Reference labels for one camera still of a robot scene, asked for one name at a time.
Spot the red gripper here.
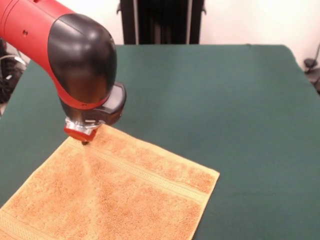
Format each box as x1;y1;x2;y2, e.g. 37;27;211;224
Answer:
63;124;98;147

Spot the orange terry towel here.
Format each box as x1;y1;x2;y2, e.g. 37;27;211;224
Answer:
0;124;221;240

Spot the dark green table cloth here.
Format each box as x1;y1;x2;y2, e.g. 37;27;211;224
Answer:
0;44;320;240

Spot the small black adapter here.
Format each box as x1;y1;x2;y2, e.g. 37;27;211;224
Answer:
303;57;316;73

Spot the black cable bundle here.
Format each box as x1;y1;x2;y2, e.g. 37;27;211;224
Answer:
0;38;28;104

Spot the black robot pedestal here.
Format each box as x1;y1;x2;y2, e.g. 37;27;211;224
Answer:
116;0;208;45

